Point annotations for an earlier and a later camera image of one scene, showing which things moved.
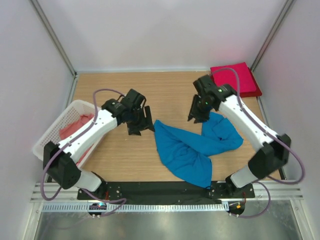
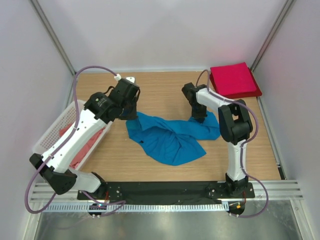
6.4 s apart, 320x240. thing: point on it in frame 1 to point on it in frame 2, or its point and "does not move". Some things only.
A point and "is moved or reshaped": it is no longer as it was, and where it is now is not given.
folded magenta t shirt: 226,76 does not move
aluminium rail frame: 283,191 does not move
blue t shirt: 188,154 is moved or reshaped
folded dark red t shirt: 257,92 does not move
